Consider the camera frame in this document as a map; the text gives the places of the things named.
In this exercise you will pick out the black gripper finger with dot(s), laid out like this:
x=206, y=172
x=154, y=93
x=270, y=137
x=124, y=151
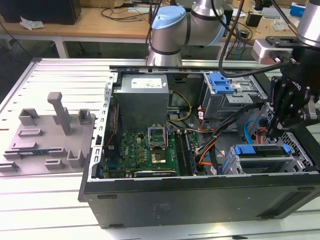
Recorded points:
x=296, y=112
x=277, y=95

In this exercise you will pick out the hard disk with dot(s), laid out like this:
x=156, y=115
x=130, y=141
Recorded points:
x=268, y=150

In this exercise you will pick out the blue cardboard box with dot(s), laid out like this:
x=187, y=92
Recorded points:
x=298, y=10

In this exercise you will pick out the RAM stick with blue label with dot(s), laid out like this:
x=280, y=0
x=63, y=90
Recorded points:
x=32, y=152

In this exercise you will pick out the wooden workbench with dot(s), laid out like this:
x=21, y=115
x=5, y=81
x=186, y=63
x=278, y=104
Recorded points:
x=87, y=27

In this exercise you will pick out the black graphics card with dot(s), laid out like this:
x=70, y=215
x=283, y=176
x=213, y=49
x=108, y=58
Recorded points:
x=155, y=173

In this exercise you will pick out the black RAM stick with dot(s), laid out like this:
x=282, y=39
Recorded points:
x=190, y=152

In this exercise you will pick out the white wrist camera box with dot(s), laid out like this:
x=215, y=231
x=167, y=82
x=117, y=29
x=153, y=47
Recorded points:
x=262, y=50

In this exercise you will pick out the clear plastic bag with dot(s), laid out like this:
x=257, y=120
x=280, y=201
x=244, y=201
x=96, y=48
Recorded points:
x=280, y=25

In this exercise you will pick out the green motherboard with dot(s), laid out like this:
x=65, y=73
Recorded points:
x=135, y=152

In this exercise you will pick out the grey power supply unit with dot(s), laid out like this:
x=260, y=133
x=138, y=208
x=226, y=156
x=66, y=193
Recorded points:
x=140, y=105

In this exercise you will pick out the metal disk bay cage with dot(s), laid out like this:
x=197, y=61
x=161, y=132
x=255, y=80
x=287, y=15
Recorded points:
x=300, y=165

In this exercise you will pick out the grey side wrist camera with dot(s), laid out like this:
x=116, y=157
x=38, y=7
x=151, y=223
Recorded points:
x=313, y=108

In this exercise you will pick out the grey parts rack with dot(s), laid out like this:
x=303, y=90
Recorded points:
x=50, y=145

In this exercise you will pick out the large black box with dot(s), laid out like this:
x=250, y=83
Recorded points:
x=50, y=12

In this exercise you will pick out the CPU socket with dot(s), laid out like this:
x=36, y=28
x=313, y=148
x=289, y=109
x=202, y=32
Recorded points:
x=158, y=157

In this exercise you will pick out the black tower computer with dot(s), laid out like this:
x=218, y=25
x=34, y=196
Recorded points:
x=229, y=15

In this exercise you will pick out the blue plastic drive latch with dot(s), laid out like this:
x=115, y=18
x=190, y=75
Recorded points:
x=220, y=82

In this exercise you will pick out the black open PC case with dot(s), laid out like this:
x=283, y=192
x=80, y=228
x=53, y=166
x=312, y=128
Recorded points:
x=175, y=205

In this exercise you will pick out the RAM slot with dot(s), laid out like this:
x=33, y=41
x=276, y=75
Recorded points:
x=179, y=152

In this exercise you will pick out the crumpled white plastic bag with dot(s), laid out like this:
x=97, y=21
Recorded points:
x=31, y=23

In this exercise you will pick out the metal optical drive cage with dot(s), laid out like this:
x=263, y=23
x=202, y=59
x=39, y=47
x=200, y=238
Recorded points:
x=225, y=102

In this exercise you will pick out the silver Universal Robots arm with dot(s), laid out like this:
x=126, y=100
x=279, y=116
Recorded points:
x=170, y=32

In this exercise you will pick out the flat grey device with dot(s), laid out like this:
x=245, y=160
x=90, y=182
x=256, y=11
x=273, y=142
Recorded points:
x=270, y=12

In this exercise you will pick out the small black box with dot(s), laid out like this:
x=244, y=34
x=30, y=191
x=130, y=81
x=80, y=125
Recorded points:
x=253, y=19

